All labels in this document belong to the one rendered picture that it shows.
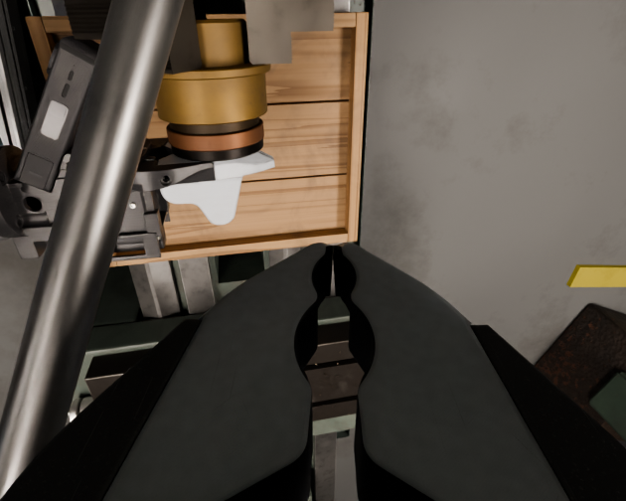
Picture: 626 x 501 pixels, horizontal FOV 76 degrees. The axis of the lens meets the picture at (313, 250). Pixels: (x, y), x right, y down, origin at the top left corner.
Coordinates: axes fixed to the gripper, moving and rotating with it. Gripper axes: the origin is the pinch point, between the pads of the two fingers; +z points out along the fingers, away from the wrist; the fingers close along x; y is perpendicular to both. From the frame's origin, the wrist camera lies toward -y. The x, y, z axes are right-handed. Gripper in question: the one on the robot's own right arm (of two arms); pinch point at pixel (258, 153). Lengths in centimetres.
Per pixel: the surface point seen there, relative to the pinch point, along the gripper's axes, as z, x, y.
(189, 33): -4.0, 4.1, -9.0
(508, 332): 134, -108, 138
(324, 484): 12, -22, 91
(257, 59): 0.3, 1.8, -7.3
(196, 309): -10.7, -21.7, 32.3
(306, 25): 3.7, 2.0, -9.4
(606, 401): 159, -65, 146
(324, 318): 9.9, -16.1, 32.7
